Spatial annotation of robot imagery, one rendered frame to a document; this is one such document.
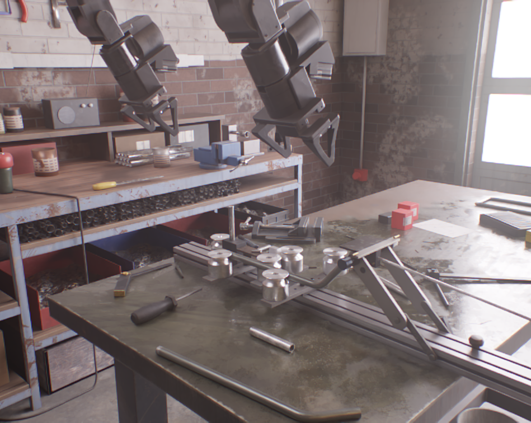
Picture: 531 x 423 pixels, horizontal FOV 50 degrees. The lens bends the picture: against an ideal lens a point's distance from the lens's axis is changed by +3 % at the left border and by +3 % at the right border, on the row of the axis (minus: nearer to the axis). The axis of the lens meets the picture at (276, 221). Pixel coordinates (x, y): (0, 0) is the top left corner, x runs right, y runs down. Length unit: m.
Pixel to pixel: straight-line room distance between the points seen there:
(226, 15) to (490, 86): 3.46
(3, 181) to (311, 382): 1.85
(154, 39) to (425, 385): 0.82
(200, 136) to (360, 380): 2.66
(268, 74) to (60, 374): 2.02
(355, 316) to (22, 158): 2.15
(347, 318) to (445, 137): 3.26
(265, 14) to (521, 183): 3.48
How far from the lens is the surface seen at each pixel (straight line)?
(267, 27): 0.79
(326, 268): 1.17
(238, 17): 0.78
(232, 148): 2.72
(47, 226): 2.33
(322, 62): 0.89
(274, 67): 0.81
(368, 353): 0.99
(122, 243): 3.08
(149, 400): 1.35
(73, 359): 2.63
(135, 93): 1.20
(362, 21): 4.44
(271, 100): 0.83
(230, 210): 1.24
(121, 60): 1.19
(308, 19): 0.86
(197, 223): 3.34
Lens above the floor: 1.37
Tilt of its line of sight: 17 degrees down
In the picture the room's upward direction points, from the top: 1 degrees counter-clockwise
